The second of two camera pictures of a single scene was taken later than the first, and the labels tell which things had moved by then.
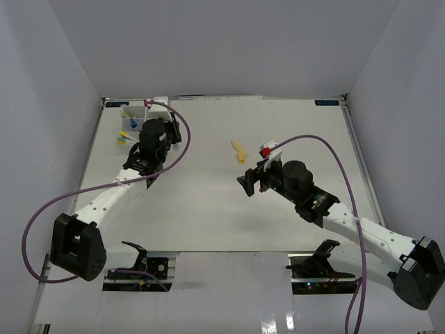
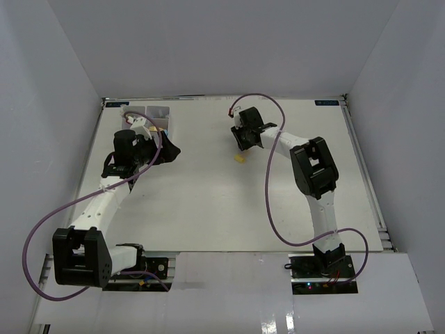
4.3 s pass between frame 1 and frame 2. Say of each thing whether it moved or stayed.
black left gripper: moved
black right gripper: moved
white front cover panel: stayed
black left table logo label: stayed
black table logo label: stayed
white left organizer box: stayed
